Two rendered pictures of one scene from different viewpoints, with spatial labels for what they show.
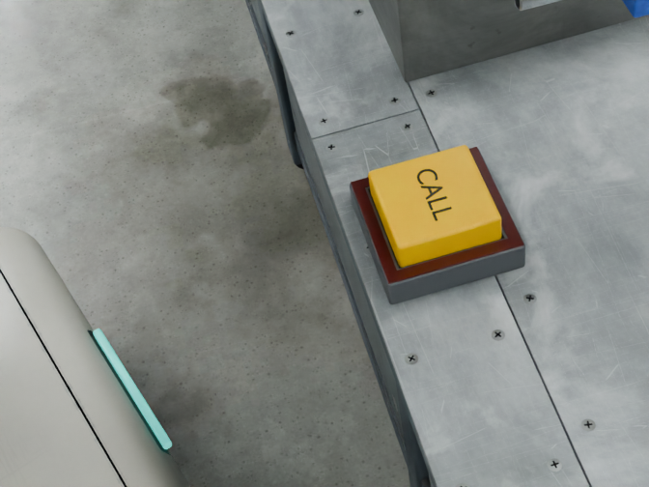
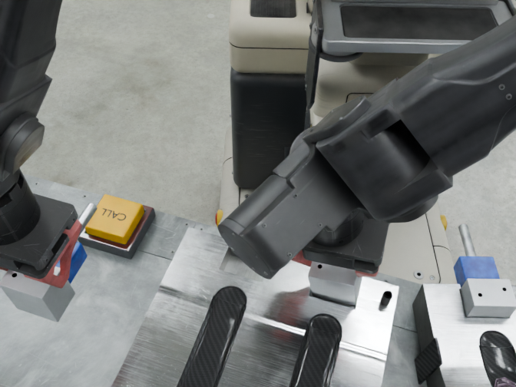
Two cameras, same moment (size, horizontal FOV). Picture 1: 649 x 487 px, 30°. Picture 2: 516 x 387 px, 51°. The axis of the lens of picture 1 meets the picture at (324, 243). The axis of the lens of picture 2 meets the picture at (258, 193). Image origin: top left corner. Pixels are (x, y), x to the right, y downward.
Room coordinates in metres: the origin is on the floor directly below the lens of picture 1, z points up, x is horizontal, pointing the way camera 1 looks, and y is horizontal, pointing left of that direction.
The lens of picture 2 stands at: (0.79, -0.39, 1.43)
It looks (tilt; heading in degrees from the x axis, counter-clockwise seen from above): 51 degrees down; 113
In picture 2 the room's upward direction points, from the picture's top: 1 degrees clockwise
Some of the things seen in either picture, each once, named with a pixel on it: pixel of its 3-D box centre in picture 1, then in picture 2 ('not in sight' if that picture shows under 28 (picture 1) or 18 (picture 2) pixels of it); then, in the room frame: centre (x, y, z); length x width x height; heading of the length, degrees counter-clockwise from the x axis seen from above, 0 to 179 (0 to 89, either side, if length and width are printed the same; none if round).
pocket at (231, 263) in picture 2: not in sight; (246, 268); (0.64, -0.08, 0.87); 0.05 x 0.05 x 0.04; 6
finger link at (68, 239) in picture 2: not in sight; (38, 254); (0.49, -0.22, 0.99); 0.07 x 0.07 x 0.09; 6
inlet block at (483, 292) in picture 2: not in sight; (474, 269); (0.90, 0.04, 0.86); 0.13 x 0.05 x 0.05; 113
